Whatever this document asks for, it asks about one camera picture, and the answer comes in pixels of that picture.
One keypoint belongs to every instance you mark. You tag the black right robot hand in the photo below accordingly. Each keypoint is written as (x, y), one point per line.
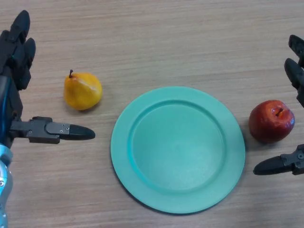
(294, 71)

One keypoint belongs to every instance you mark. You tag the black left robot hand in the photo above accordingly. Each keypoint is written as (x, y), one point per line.
(14, 61)

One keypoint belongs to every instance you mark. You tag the yellow pear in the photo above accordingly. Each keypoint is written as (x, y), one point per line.
(82, 92)

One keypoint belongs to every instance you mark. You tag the green round plate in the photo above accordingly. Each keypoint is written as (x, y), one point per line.
(178, 152)

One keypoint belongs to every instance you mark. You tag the red apple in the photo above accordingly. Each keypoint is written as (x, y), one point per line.
(269, 123)

